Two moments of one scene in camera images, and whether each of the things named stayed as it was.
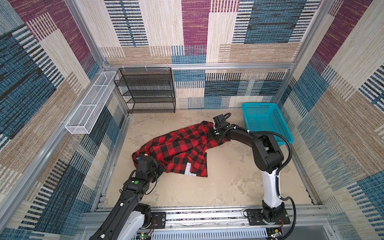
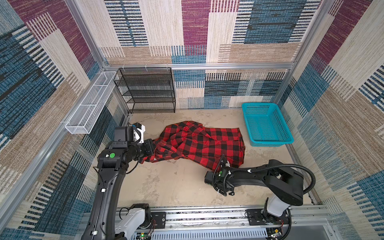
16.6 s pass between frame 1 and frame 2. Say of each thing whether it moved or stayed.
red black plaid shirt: moved
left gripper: moved
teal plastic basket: stayed
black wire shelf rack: stayed
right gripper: moved
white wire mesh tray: stayed
